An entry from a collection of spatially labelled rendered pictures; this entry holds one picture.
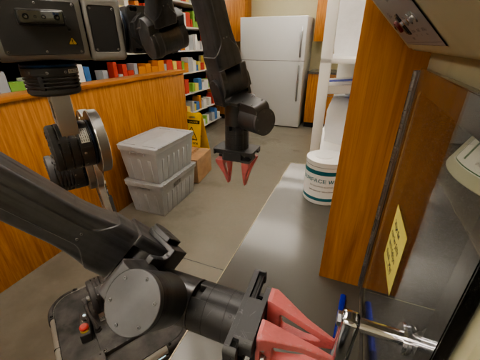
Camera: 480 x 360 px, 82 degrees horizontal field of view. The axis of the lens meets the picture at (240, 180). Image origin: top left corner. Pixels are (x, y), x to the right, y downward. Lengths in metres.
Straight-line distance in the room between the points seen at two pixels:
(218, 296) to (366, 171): 0.35
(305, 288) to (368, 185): 0.26
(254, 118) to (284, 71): 4.62
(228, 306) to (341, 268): 0.39
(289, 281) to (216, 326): 0.36
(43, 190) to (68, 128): 0.61
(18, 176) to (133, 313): 0.17
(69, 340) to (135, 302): 1.32
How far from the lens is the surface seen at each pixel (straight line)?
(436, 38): 0.25
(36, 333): 2.05
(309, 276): 0.69
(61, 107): 0.92
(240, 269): 0.68
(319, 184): 0.91
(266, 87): 5.28
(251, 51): 5.33
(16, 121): 2.17
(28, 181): 0.33
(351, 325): 0.28
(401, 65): 0.51
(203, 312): 0.33
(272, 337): 0.30
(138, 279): 0.28
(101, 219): 0.35
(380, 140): 0.53
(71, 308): 1.72
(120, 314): 0.29
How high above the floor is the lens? 1.42
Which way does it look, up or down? 26 degrees down
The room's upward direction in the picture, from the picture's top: straight up
